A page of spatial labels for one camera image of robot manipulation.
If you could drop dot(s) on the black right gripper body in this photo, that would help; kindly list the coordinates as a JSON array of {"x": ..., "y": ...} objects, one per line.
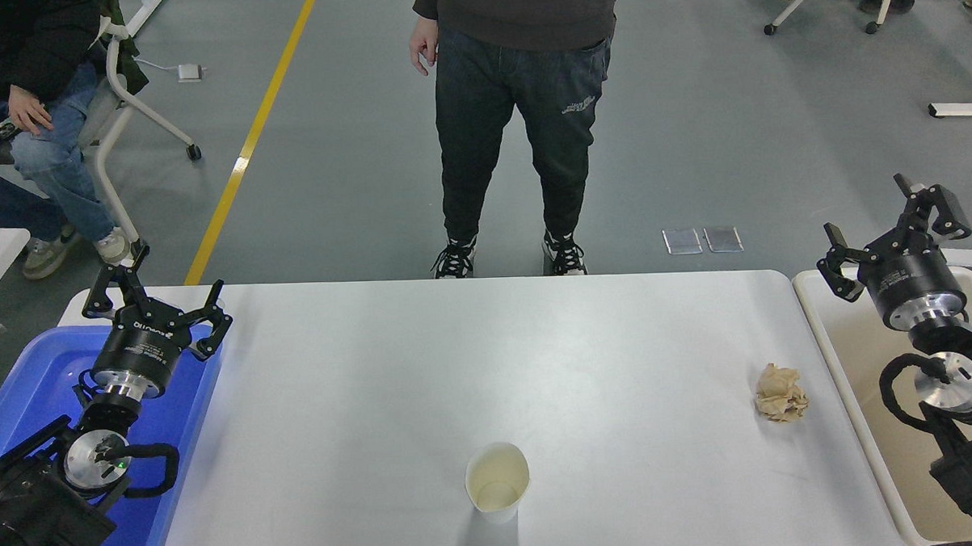
[{"x": 911, "y": 278}]

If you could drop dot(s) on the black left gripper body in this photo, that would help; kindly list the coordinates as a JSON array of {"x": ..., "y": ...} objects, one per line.
[{"x": 145, "y": 345}]

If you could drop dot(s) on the tan paper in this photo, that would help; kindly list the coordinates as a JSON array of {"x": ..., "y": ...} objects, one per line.
[{"x": 780, "y": 394}]

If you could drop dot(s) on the dark handheld phone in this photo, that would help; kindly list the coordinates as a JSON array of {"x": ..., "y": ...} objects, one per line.
[{"x": 4, "y": 129}]

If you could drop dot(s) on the white paper cup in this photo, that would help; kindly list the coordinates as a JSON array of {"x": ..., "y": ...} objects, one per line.
[{"x": 497, "y": 475}]

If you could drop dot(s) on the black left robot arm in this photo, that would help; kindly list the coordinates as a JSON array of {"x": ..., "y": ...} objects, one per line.
[{"x": 26, "y": 523}]

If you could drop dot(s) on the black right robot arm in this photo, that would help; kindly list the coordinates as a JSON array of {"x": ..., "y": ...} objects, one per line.
[{"x": 970, "y": 466}]

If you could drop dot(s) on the person's hand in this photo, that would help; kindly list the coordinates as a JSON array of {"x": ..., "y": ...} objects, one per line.
[{"x": 29, "y": 111}]

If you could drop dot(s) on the person's right hand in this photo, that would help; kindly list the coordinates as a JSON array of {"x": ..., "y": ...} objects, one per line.
[{"x": 424, "y": 45}]

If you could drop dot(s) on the blue plastic tray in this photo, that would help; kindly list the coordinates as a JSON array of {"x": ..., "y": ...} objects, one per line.
[{"x": 45, "y": 377}]

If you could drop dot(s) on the large pale bin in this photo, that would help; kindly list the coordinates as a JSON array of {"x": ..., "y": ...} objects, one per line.
[{"x": 870, "y": 389}]

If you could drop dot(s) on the silver floor plate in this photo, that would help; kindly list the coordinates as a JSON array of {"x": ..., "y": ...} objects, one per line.
[
  {"x": 723, "y": 239},
  {"x": 682, "y": 241}
]

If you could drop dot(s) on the white power adapter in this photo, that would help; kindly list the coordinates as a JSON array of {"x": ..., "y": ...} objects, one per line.
[{"x": 189, "y": 72}]

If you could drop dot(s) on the dark green jacket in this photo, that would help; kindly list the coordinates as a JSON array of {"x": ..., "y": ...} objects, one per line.
[{"x": 127, "y": 59}]

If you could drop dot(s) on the white table leg frame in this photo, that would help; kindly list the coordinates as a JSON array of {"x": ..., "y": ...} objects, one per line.
[{"x": 147, "y": 10}]

